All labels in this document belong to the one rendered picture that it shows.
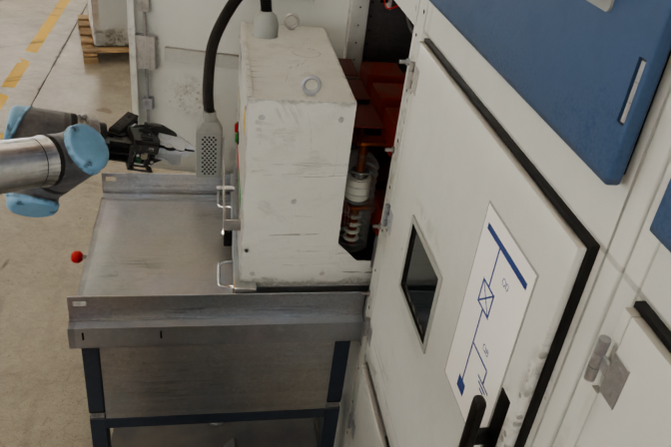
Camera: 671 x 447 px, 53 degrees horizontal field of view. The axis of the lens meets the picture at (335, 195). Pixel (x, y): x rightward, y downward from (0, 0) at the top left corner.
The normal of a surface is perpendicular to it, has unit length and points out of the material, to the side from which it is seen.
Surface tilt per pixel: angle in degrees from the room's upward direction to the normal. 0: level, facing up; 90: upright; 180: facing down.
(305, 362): 90
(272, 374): 90
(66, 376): 0
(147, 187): 90
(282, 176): 90
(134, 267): 0
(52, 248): 0
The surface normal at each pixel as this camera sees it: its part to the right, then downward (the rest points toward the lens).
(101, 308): 0.15, 0.52
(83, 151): 0.81, -0.37
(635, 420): -0.98, -0.01
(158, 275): 0.11, -0.85
